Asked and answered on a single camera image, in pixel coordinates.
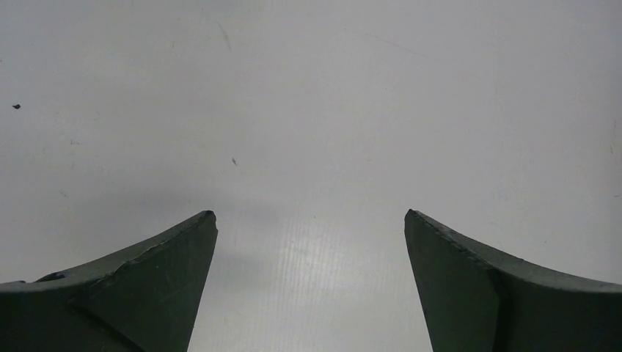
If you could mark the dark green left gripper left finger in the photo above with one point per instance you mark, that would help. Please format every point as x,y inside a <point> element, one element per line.
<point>144,297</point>

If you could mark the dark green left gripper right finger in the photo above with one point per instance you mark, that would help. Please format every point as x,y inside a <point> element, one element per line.
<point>477,298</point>

